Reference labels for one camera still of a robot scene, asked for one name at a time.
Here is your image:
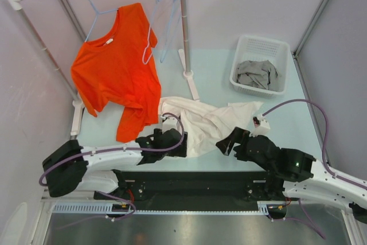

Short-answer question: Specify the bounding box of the white t shirt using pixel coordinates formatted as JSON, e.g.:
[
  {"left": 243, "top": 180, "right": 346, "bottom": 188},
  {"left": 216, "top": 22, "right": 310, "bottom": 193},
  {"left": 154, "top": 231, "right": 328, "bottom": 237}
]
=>
[{"left": 158, "top": 96, "right": 263, "bottom": 158}]

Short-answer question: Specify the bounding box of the grey t shirt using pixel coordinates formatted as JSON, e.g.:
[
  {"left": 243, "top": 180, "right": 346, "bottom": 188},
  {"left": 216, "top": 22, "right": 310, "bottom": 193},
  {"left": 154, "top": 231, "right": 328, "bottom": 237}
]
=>
[{"left": 235, "top": 60, "right": 281, "bottom": 91}]

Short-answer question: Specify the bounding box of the blue wire hanger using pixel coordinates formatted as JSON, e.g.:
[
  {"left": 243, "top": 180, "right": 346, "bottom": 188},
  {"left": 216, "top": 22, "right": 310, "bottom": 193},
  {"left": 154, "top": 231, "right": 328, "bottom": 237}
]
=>
[{"left": 159, "top": 0, "right": 183, "bottom": 63}]

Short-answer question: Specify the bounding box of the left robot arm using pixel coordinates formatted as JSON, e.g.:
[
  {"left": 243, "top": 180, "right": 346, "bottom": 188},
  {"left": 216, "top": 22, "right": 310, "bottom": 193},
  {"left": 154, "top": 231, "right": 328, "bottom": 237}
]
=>
[{"left": 39, "top": 129, "right": 188, "bottom": 199}]

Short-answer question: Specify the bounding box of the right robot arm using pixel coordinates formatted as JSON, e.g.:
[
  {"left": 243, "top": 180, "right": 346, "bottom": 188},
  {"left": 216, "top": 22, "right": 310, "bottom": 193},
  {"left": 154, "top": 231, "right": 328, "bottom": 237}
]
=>
[{"left": 216, "top": 127, "right": 366, "bottom": 223}]

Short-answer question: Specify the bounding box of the orange t shirt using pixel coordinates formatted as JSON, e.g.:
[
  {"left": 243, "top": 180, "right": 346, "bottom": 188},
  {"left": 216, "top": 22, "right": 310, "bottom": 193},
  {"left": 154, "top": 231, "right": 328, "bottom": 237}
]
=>
[{"left": 71, "top": 3, "right": 161, "bottom": 143}]

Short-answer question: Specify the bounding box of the blue hanger under orange shirt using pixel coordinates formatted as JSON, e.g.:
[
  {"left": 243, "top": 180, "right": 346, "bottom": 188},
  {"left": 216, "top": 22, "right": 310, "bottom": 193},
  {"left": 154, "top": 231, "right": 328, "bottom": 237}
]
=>
[{"left": 83, "top": 0, "right": 120, "bottom": 44}]

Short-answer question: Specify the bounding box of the white plastic basket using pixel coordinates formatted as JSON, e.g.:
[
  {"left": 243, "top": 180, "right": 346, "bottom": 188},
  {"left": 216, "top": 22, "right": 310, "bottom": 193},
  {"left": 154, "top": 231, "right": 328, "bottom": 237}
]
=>
[{"left": 229, "top": 34, "right": 290, "bottom": 98}]

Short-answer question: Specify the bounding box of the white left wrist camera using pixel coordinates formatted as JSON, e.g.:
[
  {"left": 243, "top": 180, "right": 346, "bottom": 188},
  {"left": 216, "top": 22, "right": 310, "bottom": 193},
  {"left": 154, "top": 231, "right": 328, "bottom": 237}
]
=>
[{"left": 161, "top": 115, "right": 182, "bottom": 133}]

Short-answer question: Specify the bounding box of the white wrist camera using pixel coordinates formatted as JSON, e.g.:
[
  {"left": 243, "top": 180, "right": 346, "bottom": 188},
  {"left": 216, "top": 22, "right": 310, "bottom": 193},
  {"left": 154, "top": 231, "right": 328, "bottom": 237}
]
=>
[
  {"left": 250, "top": 114, "right": 271, "bottom": 137},
  {"left": 161, "top": 115, "right": 182, "bottom": 133}
]

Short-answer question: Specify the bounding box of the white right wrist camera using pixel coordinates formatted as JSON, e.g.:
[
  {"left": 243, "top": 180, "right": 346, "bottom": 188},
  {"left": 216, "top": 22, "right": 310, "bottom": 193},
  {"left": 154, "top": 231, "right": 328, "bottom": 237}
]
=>
[{"left": 250, "top": 114, "right": 271, "bottom": 137}]

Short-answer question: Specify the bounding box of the grey slotted cable duct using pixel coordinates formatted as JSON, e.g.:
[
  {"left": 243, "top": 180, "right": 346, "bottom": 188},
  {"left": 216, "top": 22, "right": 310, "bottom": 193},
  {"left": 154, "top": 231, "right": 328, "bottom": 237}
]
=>
[{"left": 51, "top": 201, "right": 286, "bottom": 216}]

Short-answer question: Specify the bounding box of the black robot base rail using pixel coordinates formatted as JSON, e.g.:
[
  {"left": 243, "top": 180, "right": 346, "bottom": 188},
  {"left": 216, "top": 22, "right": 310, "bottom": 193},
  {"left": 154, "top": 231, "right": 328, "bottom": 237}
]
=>
[{"left": 110, "top": 171, "right": 290, "bottom": 212}]

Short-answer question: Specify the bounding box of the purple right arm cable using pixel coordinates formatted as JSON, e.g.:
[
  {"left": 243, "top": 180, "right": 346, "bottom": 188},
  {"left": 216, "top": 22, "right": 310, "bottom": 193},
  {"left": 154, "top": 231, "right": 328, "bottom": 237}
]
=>
[{"left": 259, "top": 99, "right": 367, "bottom": 184}]

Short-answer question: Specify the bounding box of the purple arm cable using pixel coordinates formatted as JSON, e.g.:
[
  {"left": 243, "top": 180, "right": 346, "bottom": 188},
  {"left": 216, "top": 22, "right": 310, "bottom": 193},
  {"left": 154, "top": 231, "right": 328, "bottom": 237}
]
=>
[
  {"left": 259, "top": 99, "right": 367, "bottom": 184},
  {"left": 38, "top": 114, "right": 185, "bottom": 187}
]

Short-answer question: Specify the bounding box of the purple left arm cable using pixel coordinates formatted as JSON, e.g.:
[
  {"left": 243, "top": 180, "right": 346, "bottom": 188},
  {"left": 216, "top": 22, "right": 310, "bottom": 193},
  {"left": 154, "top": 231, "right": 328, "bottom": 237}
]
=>
[{"left": 38, "top": 114, "right": 185, "bottom": 187}]

